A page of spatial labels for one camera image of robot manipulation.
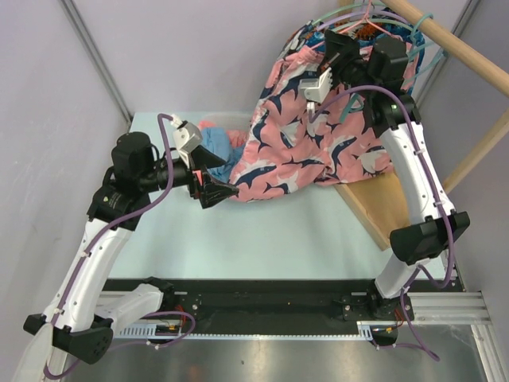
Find teal hanger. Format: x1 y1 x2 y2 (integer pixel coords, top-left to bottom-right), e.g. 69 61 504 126
340 12 450 123

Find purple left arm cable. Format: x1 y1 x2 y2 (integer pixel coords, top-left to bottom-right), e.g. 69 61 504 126
42 113 198 379

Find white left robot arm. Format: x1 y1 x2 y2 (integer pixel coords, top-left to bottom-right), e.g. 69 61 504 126
21 127 238 372

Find wooden rack base frame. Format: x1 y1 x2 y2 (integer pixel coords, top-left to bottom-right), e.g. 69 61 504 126
334 172 410 251

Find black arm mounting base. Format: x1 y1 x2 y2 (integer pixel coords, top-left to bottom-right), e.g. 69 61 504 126
115 279 463 342

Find pink wire hanger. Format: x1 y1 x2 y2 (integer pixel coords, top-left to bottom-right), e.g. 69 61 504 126
301 1 398 52

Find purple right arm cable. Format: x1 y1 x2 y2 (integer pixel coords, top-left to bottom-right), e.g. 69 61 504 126
308 85 457 363

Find white plastic laundry basket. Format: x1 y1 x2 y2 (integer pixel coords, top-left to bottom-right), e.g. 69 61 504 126
200 111 251 131

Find white cable duct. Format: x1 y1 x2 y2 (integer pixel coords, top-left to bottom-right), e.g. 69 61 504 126
115 321 377 341

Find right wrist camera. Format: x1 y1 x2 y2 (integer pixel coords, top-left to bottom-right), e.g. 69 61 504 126
298 68 332 111

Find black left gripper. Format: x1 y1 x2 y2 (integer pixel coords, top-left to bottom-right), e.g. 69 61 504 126
138 144 238 208

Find purple hanger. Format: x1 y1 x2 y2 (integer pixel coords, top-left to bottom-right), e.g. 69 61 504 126
311 10 413 33

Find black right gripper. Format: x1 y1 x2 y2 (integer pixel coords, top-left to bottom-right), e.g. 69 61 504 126
318 29 379 98

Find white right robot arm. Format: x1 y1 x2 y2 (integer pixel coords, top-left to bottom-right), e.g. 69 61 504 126
321 29 470 319

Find mint green hanger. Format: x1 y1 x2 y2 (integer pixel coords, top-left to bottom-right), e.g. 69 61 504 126
310 1 409 30

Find blue shark print shorts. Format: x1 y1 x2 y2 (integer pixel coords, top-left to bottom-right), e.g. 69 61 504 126
303 29 422 92

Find light blue garment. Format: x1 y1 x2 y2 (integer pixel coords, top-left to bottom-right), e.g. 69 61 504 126
201 129 246 182

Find aluminium corner post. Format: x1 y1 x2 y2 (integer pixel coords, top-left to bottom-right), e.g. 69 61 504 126
58 0 134 127

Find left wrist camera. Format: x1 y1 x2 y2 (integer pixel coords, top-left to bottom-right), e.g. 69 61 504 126
171 115 203 166

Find wooden hanging rod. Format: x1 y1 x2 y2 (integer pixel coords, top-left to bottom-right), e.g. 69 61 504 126
383 0 508 97

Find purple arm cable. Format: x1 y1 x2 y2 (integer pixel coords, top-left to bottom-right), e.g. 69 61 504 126
42 113 198 379
308 85 457 363

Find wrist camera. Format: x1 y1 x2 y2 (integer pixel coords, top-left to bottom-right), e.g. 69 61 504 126
171 115 203 166
298 68 332 111

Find pink shark print shorts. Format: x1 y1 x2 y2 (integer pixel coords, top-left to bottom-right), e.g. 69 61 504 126
229 47 394 202

